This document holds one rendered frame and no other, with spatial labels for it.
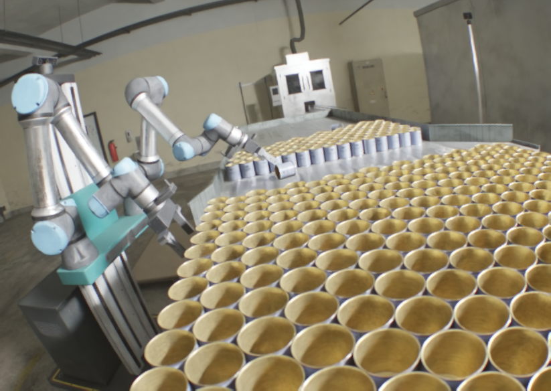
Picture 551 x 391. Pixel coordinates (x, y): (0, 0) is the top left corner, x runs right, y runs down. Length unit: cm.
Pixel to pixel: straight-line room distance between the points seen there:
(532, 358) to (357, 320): 23
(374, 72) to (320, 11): 200
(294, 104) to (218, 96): 218
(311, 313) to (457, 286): 21
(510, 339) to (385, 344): 14
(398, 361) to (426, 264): 18
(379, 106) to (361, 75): 85
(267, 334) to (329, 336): 8
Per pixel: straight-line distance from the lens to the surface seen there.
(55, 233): 97
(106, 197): 93
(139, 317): 177
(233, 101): 743
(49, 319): 160
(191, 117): 756
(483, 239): 57
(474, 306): 41
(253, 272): 51
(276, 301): 46
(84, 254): 114
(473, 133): 177
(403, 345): 36
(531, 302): 43
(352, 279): 47
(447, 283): 46
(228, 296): 50
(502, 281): 47
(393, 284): 46
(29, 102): 94
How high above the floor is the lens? 145
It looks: 16 degrees down
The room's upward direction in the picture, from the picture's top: 11 degrees counter-clockwise
